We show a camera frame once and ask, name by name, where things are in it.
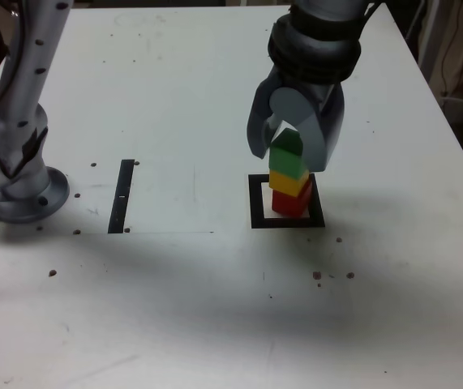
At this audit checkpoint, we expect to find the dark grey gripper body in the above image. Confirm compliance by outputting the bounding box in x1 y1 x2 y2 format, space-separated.
278 75 334 115

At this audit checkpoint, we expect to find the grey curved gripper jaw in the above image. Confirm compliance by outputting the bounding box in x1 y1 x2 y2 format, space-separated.
246 69 284 160
269 83 346 173

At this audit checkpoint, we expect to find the green cube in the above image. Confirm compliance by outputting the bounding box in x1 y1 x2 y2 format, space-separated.
268 128 310 179

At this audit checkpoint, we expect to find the yellow cube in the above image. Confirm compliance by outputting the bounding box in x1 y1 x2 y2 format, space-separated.
268 169 310 196

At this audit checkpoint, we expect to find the red cube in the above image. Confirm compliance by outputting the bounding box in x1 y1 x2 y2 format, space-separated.
271 180 313 218

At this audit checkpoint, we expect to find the black tape square outline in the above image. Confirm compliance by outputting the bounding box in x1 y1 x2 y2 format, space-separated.
247 173 326 230

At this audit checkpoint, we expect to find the black tape strip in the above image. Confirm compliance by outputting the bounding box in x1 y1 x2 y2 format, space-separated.
107 159 135 235

